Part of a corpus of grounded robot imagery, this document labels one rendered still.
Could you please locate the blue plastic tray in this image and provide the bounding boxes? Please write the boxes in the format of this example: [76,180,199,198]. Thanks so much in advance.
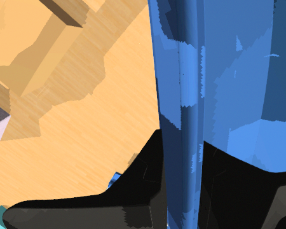
[108,171,122,188]
[147,0,286,229]

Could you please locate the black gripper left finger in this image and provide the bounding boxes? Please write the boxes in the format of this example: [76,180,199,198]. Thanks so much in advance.
[3,129,168,229]

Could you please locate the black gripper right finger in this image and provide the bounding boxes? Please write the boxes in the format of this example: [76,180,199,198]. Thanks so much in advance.
[197,141,286,229]

